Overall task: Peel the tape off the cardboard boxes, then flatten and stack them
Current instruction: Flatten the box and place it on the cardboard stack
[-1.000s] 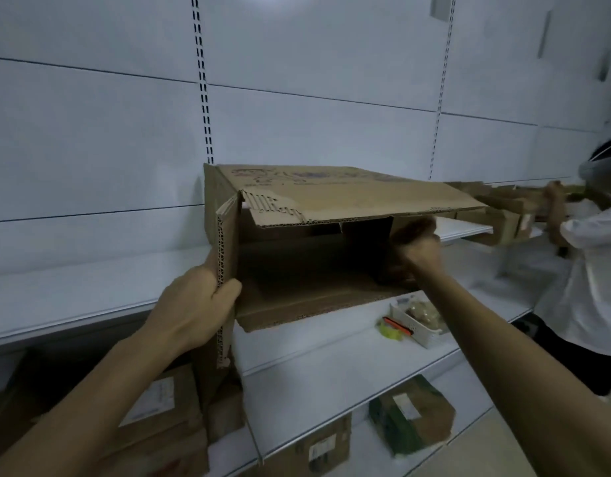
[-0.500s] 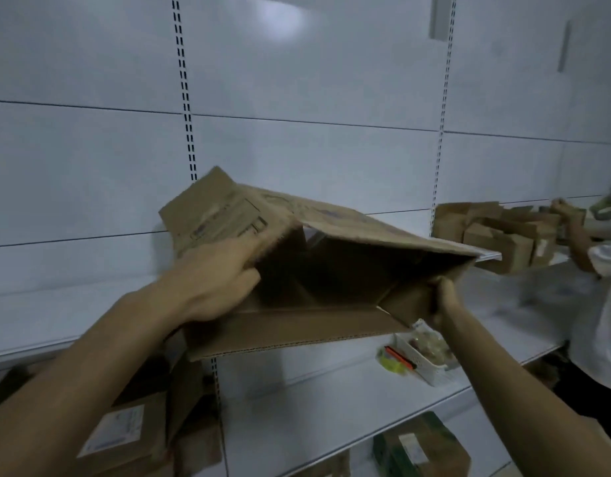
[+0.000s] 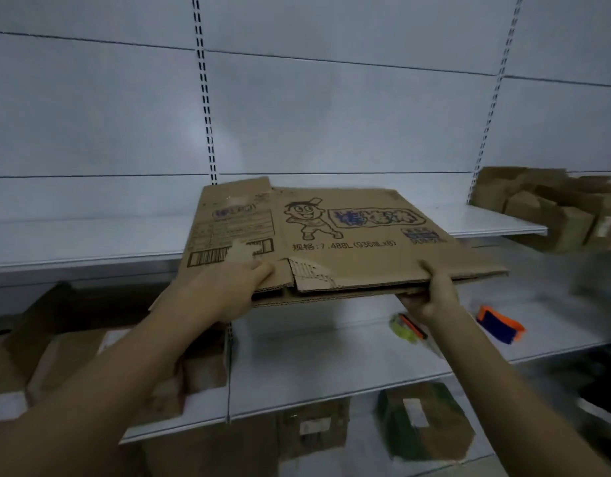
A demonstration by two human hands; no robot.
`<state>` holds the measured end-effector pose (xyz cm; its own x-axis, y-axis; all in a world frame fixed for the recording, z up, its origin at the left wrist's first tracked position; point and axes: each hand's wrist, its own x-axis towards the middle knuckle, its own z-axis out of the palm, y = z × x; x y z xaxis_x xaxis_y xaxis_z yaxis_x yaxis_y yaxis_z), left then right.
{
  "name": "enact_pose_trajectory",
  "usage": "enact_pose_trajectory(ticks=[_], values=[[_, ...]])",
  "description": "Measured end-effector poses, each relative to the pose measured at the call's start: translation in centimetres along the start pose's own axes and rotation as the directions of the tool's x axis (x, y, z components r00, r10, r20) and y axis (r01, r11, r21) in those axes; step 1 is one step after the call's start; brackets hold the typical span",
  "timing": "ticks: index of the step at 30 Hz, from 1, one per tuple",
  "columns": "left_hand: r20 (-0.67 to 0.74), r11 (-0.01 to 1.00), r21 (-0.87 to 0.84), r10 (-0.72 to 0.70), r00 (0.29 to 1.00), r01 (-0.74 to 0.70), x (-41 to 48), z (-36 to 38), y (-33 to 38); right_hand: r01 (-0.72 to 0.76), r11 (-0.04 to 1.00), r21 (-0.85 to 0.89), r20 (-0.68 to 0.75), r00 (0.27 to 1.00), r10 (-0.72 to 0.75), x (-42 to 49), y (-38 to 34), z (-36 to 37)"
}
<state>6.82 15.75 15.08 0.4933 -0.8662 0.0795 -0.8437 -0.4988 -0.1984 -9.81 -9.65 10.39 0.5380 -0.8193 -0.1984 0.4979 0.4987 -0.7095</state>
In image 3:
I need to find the slotted white shelf upright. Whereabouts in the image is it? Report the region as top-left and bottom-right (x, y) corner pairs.
(466, 0), (526, 205)
(191, 0), (220, 186)

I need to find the person's right hand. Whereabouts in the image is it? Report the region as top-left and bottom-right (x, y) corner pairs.
(397, 260), (461, 330)

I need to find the printed cardboard box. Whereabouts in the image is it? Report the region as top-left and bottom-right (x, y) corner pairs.
(149, 176), (510, 312)

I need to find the green and brown labelled box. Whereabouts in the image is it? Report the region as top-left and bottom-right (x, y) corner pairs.
(376, 381), (476, 463)

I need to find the open brown cardboard box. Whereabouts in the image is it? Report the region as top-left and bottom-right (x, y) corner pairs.
(0, 282), (229, 429)

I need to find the small labelled brown cardboard box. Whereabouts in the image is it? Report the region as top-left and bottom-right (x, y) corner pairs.
(278, 397), (352, 461)

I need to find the yellow green packet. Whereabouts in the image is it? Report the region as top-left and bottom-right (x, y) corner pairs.
(389, 313), (429, 344)

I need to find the person's right forearm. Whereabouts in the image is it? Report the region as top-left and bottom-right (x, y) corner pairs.
(426, 307), (611, 477)

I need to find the person's left hand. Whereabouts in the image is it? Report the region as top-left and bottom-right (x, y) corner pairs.
(182, 260), (276, 326)

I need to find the person's left forearm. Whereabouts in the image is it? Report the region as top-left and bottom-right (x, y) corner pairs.
(0, 292), (223, 477)

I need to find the brown cardboard box with label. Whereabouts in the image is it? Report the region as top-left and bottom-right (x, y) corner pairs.
(583, 192), (611, 250)

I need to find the orange and blue tape dispenser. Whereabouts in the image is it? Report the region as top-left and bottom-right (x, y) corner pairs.
(476, 306), (527, 345)

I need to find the large plain brown cardboard box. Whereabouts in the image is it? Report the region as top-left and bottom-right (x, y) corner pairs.
(140, 416), (281, 477)

